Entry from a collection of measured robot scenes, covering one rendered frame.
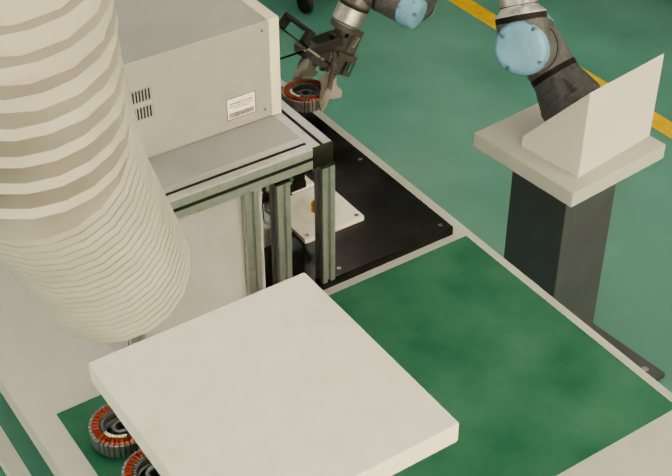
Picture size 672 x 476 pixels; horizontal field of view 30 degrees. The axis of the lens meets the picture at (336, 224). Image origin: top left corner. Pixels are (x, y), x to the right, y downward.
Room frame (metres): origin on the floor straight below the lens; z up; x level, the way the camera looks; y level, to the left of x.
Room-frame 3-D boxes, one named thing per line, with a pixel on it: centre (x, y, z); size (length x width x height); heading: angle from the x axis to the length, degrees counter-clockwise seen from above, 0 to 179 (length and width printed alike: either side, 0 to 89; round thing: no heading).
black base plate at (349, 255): (2.25, 0.12, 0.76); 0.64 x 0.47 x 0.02; 34
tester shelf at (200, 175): (2.08, 0.38, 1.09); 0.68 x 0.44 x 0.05; 34
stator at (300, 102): (2.56, 0.07, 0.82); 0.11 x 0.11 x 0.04
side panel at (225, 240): (1.76, 0.26, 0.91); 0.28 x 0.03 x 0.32; 124
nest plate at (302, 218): (2.15, 0.04, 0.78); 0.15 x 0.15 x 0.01; 34
